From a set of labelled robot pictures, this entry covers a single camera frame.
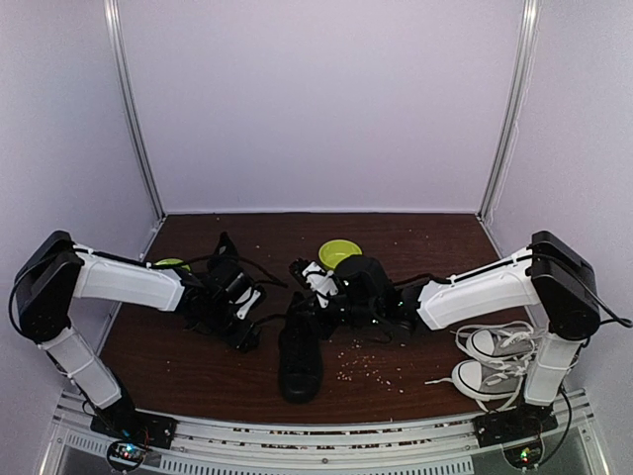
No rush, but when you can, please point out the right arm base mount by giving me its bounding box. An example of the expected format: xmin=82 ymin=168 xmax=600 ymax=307
xmin=473 ymin=405 xmax=558 ymax=471

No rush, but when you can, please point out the aluminium front rail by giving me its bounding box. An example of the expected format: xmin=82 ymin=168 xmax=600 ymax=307
xmin=48 ymin=388 xmax=599 ymax=475

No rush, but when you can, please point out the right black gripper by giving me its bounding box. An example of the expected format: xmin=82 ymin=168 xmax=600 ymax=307
xmin=292 ymin=290 xmax=381 ymax=341

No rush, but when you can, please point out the grey sneaker front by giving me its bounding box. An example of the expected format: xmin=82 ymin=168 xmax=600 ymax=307
xmin=424 ymin=359 xmax=528 ymax=412

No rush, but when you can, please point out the right aluminium frame post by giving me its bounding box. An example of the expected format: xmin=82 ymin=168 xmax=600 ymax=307
xmin=478 ymin=0 xmax=541 ymax=223

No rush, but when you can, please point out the grey sneaker rear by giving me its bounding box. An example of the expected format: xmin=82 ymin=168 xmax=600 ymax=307
xmin=454 ymin=321 xmax=542 ymax=363

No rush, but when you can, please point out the green bowl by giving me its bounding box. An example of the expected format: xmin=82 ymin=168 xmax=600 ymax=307
xmin=317 ymin=239 xmax=362 ymax=269

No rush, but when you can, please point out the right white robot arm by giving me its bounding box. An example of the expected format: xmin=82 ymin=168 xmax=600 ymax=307
xmin=290 ymin=231 xmax=601 ymax=437

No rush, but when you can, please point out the aluminium frame post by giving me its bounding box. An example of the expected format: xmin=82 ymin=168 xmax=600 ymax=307
xmin=102 ymin=0 xmax=167 ymax=222
xmin=478 ymin=0 xmax=541 ymax=223

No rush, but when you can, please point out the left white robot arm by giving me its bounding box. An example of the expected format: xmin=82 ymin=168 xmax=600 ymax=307
xmin=8 ymin=231 xmax=265 ymax=439

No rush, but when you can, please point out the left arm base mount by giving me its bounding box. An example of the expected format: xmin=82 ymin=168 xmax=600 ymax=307
xmin=90 ymin=412 xmax=177 ymax=474

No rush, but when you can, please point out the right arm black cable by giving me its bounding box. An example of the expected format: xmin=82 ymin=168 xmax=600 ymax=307
xmin=588 ymin=286 xmax=633 ymax=329

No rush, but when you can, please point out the left aluminium frame post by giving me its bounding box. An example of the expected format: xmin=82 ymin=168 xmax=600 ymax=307
xmin=102 ymin=0 xmax=167 ymax=222

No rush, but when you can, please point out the grey sneaker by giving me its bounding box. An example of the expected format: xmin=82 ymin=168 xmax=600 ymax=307
xmin=454 ymin=321 xmax=542 ymax=363
xmin=424 ymin=359 xmax=528 ymax=412

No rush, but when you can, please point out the black sneaker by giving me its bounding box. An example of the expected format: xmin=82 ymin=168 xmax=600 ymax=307
xmin=278 ymin=292 xmax=323 ymax=404
xmin=207 ymin=232 xmax=288 ymax=291

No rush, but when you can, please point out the green plate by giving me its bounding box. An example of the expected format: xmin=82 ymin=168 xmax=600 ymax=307
xmin=151 ymin=258 xmax=192 ymax=272

